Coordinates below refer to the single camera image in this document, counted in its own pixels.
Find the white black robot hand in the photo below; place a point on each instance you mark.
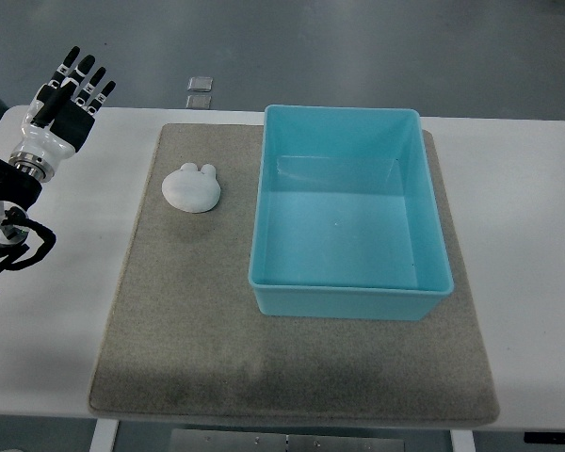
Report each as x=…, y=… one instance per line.
x=66, y=123

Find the white bunny toy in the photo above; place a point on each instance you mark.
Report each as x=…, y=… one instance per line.
x=191, y=189

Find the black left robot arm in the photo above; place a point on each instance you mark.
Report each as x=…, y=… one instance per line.
x=23, y=241

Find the blue plastic box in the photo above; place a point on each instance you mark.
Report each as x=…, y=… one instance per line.
x=347, y=224

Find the upper floor metal plate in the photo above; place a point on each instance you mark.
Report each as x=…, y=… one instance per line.
x=200, y=84

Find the floor metal plate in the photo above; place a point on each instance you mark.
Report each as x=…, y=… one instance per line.
x=198, y=101
x=200, y=84

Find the lower floor metal plate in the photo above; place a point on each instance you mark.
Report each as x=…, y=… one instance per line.
x=198, y=101

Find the grey felt mat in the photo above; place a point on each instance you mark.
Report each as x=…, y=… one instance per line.
x=185, y=340

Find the left white table leg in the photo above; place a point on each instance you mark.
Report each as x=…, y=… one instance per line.
x=104, y=435

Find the white table leg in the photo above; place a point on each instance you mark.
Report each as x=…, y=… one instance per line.
x=462, y=440
x=104, y=435

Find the grey metal table crossbar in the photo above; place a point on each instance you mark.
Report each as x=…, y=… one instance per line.
x=214, y=440

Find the right white table leg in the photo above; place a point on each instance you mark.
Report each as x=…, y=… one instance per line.
x=462, y=440

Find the black table control panel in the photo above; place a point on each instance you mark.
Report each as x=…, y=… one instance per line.
x=556, y=438

